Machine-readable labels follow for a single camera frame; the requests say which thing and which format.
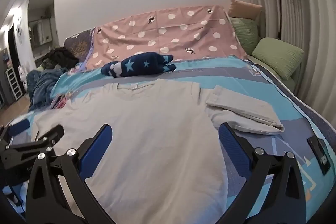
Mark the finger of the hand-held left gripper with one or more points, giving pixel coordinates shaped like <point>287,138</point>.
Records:
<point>19,125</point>
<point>52,134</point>

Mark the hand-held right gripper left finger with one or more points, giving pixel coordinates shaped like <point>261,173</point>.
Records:
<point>101,138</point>

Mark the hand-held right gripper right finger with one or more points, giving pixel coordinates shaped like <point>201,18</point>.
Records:
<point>228,138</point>

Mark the light grey t-shirt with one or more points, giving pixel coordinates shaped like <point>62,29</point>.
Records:
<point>147,134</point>

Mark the pile of dark clothes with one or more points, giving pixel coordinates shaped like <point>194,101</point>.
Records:
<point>61,57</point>

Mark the white shelf rack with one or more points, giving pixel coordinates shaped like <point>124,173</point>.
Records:
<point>14,85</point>

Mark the dark blue blanket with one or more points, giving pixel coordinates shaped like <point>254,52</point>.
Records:
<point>42,85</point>

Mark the white plush toy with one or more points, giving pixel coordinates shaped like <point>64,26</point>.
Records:
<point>23,74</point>

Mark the navy star-print fleece garment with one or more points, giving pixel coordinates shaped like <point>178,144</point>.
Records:
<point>136,66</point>

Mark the black phone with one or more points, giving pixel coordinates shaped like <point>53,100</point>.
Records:
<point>319,153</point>

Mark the purple patterned quilt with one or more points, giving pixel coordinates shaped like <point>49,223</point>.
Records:
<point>78,45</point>

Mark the green pillow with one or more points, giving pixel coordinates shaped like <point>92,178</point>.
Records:
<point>245,32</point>
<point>278,56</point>

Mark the pink polka dot sheet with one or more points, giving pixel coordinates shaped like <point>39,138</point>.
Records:
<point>170,35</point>

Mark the peach pillow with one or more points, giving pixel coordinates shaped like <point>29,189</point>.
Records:
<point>244,10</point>

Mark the white curtain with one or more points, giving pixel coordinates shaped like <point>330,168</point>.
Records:
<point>309,29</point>

